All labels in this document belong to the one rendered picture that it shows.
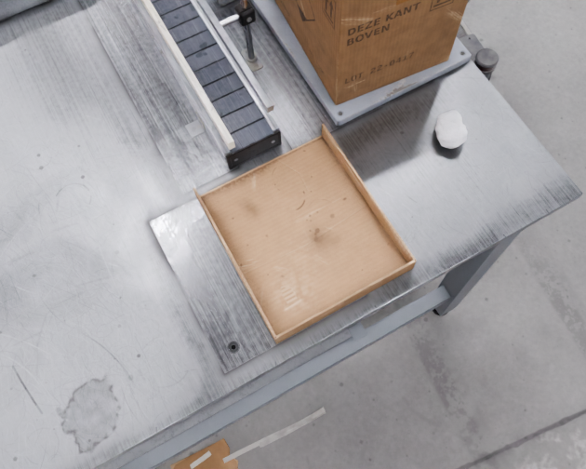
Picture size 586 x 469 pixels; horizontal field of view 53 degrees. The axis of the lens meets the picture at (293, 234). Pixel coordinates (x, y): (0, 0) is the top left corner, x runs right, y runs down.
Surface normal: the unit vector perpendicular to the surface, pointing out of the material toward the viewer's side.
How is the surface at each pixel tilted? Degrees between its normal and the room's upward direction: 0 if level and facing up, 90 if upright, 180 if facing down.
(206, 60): 0
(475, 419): 0
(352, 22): 90
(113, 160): 0
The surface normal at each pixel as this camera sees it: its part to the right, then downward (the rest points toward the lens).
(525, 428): -0.03, -0.38
